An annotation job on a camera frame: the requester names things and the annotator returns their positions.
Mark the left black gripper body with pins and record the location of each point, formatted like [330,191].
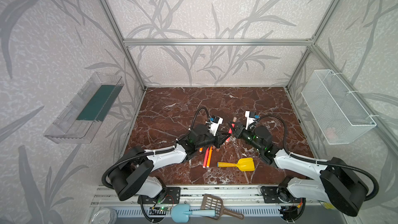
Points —
[217,135]

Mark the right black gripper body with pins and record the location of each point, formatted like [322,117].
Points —
[242,131]

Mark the red marker pen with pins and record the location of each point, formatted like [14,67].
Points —
[231,137]

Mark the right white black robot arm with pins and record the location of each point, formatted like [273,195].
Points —
[329,181]

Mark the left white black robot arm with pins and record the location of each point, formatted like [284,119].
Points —
[130,175]

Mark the red pen lower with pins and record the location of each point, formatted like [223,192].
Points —
[206,158]

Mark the yellow toy shovel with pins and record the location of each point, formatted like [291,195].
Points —
[244,165]

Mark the brown slotted scoop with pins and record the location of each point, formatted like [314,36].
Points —
[216,203]

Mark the light blue toy shovel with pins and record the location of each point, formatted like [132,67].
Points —
[182,212]

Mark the green label tape roll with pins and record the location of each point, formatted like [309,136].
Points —
[327,205]

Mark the clear round lid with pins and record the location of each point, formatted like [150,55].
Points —
[104,216]

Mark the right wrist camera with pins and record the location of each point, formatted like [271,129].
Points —
[251,117]

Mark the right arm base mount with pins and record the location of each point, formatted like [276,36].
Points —
[274,194]

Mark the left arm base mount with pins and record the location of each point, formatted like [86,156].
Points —
[169,195]

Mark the white wire mesh basket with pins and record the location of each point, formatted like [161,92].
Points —
[340,116]

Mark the clear plastic wall tray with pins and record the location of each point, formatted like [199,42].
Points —
[79,122]

